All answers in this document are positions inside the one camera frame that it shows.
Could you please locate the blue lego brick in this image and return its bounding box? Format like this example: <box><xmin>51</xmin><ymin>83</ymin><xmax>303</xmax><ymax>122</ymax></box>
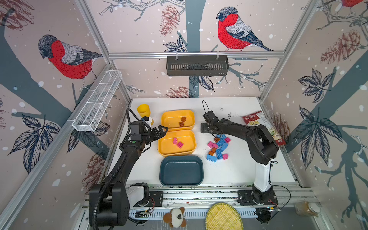
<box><xmin>206</xmin><ymin>154</ymin><xmax>217</xmax><ymax>163</ymax></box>
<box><xmin>216</xmin><ymin>149</ymin><xmax>223</xmax><ymax>160</ymax></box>
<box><xmin>216</xmin><ymin>139</ymin><xmax>227</xmax><ymax>147</ymax></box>

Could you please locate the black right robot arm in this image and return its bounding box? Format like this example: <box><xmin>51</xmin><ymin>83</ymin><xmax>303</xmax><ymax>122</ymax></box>
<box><xmin>202</xmin><ymin>111</ymin><xmax>279</xmax><ymax>204</ymax></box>

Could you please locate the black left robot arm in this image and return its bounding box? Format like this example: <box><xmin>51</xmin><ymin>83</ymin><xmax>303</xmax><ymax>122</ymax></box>
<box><xmin>89</xmin><ymin>120</ymin><xmax>168</xmax><ymax>230</ymax></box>

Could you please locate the near yellow plastic bin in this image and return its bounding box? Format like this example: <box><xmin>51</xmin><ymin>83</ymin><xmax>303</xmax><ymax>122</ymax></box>
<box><xmin>158</xmin><ymin>130</ymin><xmax>196</xmax><ymax>157</ymax></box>

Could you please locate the yellow plastic bin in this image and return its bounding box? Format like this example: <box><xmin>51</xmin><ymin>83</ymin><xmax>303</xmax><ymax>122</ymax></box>
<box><xmin>162</xmin><ymin>109</ymin><xmax>196</xmax><ymax>131</ymax></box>
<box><xmin>158</xmin><ymin>130</ymin><xmax>196</xmax><ymax>157</ymax></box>

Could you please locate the far yellow plastic bin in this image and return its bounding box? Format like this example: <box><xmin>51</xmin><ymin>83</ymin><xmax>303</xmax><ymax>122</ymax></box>
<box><xmin>162</xmin><ymin>109</ymin><xmax>196</xmax><ymax>131</ymax></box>

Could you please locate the yellow plastic goblet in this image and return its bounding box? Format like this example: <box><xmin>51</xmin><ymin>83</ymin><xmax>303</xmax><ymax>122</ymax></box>
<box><xmin>137</xmin><ymin>104</ymin><xmax>154</xmax><ymax>126</ymax></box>

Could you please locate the brown lego brick front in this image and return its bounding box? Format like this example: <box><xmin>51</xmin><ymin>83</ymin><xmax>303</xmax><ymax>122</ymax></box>
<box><xmin>208</xmin><ymin>150</ymin><xmax>216</xmax><ymax>156</ymax></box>

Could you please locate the blue lego brick front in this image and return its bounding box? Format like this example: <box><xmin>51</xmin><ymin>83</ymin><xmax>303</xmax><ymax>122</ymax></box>
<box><xmin>206</xmin><ymin>154</ymin><xmax>217</xmax><ymax>163</ymax></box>

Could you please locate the dark teal plastic bin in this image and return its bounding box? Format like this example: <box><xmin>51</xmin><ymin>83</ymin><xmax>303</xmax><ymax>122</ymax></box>
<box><xmin>159</xmin><ymin>155</ymin><xmax>204</xmax><ymax>186</ymax></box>

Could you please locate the snack chips bag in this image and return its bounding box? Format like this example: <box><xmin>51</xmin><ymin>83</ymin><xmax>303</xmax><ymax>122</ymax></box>
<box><xmin>242</xmin><ymin>111</ymin><xmax>286</xmax><ymax>146</ymax></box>

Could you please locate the plush dog toy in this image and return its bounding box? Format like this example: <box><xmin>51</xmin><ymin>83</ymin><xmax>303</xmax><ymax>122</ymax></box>
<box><xmin>163</xmin><ymin>207</ymin><xmax>186</xmax><ymax>228</ymax></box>

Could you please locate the woven bamboo tray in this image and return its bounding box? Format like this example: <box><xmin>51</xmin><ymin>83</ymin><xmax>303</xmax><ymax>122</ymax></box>
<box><xmin>205</xmin><ymin>202</ymin><xmax>244</xmax><ymax>230</ymax></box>

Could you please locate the amber glass jar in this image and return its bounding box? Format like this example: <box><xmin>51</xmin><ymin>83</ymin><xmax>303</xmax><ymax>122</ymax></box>
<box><xmin>294</xmin><ymin>201</ymin><xmax>321</xmax><ymax>217</ymax></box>

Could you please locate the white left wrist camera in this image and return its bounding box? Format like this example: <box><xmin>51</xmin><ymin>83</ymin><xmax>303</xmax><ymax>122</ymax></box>
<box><xmin>142</xmin><ymin>116</ymin><xmax>153</xmax><ymax>125</ymax></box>

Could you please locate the white wire mesh basket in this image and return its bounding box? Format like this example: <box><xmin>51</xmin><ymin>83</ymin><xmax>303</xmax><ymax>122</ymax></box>
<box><xmin>72</xmin><ymin>70</ymin><xmax>122</xmax><ymax>132</ymax></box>

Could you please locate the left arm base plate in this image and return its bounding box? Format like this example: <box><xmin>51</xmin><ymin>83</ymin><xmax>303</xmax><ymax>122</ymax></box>
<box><xmin>128</xmin><ymin>191</ymin><xmax>163</xmax><ymax>208</ymax></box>

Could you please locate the black wall basket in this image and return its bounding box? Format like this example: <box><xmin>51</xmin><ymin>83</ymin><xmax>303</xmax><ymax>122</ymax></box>
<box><xmin>166</xmin><ymin>55</ymin><xmax>229</xmax><ymax>77</ymax></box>

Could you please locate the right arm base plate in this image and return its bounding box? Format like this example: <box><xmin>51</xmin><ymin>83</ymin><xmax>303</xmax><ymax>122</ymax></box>
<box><xmin>236</xmin><ymin>189</ymin><xmax>279</xmax><ymax>206</ymax></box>

